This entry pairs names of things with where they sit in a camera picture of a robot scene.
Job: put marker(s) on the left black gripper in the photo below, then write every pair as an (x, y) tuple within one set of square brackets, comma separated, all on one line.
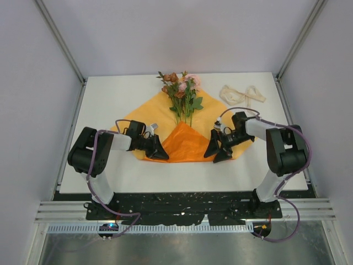
[(156, 150)]

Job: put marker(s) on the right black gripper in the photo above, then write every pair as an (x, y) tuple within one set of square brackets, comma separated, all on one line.
[(213, 148)]

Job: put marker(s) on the orange wrapping paper sheet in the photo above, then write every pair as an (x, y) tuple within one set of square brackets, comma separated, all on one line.
[(181, 141)]

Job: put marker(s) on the fake flower bouquet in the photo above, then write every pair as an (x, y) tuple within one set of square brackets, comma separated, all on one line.
[(183, 94)]

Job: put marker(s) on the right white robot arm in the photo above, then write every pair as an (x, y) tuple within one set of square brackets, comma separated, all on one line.
[(287, 151)]

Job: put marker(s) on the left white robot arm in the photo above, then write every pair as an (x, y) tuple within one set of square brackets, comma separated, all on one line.
[(89, 154)]

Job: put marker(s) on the cream ribbon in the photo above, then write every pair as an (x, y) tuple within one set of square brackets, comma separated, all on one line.
[(234, 97)]

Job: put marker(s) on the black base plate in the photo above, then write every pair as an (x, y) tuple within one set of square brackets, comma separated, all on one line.
[(181, 209)]

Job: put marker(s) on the white slotted cable duct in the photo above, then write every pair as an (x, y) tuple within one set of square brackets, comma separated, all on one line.
[(108, 228)]

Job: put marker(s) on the aluminium frame rail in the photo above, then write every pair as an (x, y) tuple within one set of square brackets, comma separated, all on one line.
[(310, 209)]

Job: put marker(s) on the left aluminium corner post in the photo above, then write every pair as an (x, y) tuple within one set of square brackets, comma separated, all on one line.
[(43, 10)]

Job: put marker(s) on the aluminium corner post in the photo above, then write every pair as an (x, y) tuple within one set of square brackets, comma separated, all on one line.
[(43, 10), (301, 37)]

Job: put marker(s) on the right aluminium corner post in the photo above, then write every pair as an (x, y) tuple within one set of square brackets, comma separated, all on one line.
[(301, 37)]

